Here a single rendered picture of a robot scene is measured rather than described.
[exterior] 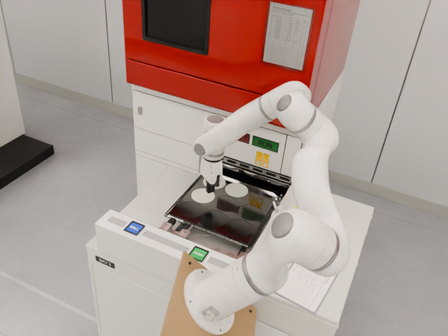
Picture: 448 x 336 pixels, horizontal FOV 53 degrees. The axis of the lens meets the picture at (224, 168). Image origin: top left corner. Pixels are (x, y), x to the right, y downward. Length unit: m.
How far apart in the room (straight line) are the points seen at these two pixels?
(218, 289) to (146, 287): 0.59
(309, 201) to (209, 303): 0.38
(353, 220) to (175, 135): 0.88
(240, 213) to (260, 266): 0.72
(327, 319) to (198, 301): 0.42
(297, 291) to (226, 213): 0.50
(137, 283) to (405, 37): 2.24
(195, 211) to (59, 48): 3.01
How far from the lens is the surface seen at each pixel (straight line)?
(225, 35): 1.75
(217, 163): 1.71
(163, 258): 1.61
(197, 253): 1.58
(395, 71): 3.25
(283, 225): 1.05
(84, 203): 3.34
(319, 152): 1.25
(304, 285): 1.53
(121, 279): 1.84
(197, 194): 1.92
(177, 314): 1.23
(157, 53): 1.93
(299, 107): 1.28
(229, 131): 1.56
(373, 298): 2.92
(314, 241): 1.06
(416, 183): 3.60
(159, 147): 2.20
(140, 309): 1.91
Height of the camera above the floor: 2.10
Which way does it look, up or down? 35 degrees down
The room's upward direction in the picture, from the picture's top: 5 degrees clockwise
